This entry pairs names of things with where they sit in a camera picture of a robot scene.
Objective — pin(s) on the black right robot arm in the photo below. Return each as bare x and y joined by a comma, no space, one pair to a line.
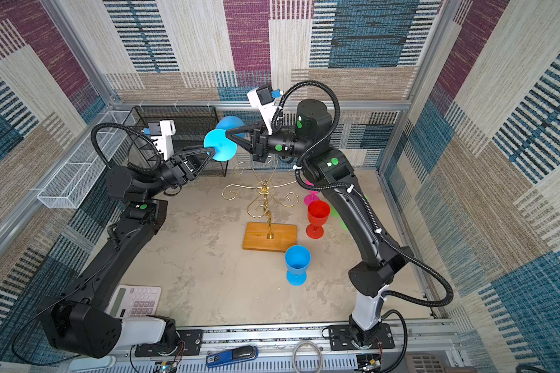
323,168

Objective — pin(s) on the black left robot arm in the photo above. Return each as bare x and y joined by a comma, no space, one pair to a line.
77,320

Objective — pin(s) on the black mesh shelf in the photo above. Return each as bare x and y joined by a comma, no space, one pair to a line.
192,124

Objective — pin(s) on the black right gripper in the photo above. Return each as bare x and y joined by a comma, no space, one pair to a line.
260,140

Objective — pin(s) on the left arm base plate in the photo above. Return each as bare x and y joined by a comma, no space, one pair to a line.
186,342

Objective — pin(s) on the red wine glass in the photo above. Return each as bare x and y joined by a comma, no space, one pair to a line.
318,214

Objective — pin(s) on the magenta wine glass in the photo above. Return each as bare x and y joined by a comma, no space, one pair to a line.
311,197

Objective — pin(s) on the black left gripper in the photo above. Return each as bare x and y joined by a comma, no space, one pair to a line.
180,173

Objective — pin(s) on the blue black stapler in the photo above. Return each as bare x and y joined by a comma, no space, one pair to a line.
231,357

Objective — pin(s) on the wooden rack base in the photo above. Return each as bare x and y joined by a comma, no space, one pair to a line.
275,238

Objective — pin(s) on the white pink calculator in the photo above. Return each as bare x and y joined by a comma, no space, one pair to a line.
134,301

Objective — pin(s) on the gold wire glass rack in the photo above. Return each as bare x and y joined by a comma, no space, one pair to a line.
259,208

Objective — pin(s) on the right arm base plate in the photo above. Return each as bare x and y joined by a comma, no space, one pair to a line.
349,337

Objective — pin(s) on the light blue flat device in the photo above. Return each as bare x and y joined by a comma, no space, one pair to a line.
85,364

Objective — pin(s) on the aluminium mounting rail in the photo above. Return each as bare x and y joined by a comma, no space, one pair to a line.
420,346

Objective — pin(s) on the blue wine glass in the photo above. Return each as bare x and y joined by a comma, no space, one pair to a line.
297,259
225,149

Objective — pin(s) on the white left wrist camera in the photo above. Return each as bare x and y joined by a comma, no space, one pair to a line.
161,133

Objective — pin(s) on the white wire basket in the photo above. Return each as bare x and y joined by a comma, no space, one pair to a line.
75,175

